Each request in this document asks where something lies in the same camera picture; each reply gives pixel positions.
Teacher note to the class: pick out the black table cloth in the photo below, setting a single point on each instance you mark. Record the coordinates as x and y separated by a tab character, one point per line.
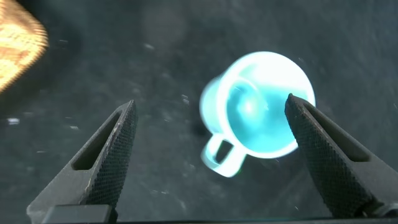
155	62

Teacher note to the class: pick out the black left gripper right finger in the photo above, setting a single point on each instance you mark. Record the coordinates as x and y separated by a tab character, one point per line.
342	168

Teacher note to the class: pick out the light blue mug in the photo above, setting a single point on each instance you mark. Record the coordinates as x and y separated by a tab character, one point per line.
258	109

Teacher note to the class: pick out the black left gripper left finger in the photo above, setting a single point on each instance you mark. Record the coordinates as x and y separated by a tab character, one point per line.
99	168

